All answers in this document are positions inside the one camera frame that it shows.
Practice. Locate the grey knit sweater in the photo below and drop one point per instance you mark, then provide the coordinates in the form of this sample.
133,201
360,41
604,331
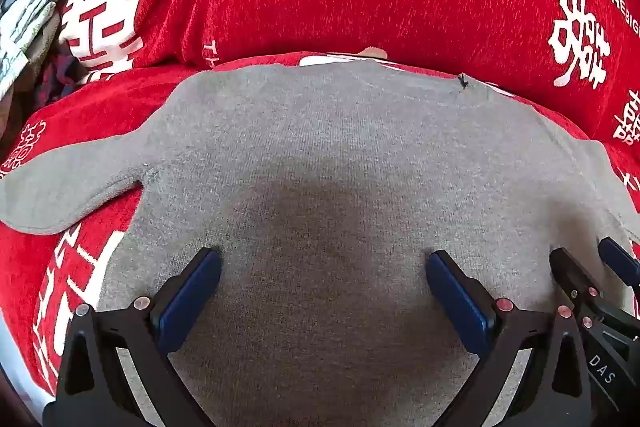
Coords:
320,157

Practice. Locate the dark plaid cloth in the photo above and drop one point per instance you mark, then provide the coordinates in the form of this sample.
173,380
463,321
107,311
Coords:
55,79

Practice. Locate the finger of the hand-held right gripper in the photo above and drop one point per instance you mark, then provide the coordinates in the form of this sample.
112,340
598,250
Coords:
620,262
572,279

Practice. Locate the grey white striped garment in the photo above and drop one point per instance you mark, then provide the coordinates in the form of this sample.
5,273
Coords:
30,12

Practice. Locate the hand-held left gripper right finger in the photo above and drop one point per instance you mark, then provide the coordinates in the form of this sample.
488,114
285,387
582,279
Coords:
457,302

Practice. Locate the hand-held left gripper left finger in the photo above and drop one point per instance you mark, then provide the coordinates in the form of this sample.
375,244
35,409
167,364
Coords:
192,297

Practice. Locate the brown cloth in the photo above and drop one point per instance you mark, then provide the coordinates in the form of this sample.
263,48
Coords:
45,39

